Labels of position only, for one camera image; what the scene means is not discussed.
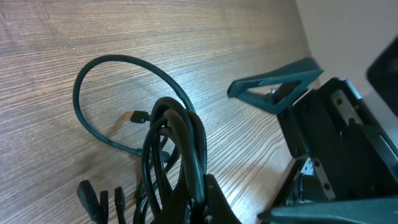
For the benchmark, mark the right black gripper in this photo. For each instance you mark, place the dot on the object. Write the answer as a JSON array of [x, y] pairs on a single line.
[[350, 153]]

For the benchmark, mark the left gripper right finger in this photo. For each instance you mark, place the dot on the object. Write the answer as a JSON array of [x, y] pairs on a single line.
[[375, 210]]

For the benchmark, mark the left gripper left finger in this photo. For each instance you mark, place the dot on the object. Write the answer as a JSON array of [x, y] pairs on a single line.
[[181, 208]]

